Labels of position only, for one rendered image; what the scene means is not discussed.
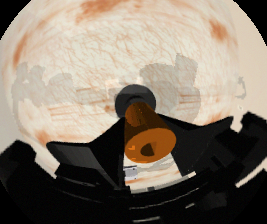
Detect orange cone-shaped knob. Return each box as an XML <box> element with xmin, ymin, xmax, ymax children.
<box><xmin>124</xmin><ymin>103</ymin><xmax>177</xmax><ymax>164</ymax></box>

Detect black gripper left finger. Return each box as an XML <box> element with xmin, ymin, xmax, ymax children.
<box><xmin>45</xmin><ymin>117</ymin><xmax>125</xmax><ymax>190</ymax></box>

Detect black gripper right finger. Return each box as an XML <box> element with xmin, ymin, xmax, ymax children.
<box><xmin>157</xmin><ymin>113</ymin><xmax>234</xmax><ymax>177</ymax></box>

